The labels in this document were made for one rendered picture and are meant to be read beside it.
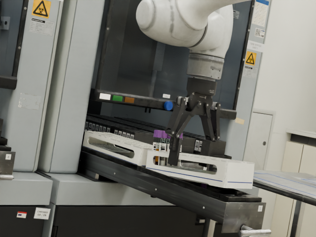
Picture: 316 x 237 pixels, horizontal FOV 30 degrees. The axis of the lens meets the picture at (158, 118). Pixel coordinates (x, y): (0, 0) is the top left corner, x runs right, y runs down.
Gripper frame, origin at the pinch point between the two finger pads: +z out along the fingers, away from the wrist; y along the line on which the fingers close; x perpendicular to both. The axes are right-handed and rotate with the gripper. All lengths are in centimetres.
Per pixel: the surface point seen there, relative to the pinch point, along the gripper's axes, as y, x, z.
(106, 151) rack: -5.1, 29.4, 4.4
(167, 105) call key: 18.9, 34.6, -11.0
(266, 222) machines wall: 223, 150, 65
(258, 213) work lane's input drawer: 4.7, -21.5, 8.8
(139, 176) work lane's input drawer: -6.8, 10.3, 7.5
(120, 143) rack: -5.0, 23.5, 1.1
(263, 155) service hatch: 207, 149, 18
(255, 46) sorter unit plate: 59, 38, -37
